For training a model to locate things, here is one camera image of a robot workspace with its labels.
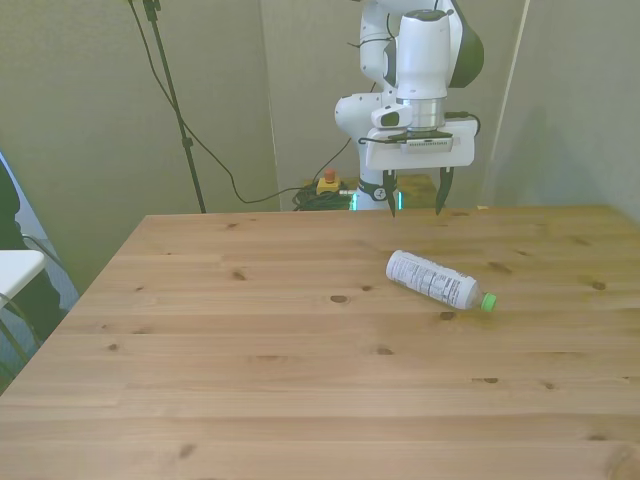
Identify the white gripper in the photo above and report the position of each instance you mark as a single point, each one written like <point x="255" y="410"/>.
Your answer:
<point x="385" y="157"/>

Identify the white bottle with green cap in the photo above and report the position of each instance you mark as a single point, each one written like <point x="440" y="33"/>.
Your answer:
<point x="430" y="280"/>

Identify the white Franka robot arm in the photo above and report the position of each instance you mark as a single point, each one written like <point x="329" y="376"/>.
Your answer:
<point x="422" y="60"/>

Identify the black tripod stand pole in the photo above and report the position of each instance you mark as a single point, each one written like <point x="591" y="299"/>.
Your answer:
<point x="188" y="150"/>

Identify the yellow emergency stop button box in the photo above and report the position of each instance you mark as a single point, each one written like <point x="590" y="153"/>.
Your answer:
<point x="327" y="186"/>

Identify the white folding table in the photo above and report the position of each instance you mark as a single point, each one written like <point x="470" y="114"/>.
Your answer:
<point x="15" y="272"/>

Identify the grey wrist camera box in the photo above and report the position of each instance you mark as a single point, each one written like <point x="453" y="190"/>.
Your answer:
<point x="430" y="143"/>

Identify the cream wall trim strip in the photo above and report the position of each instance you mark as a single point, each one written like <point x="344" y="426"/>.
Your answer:
<point x="512" y="85"/>

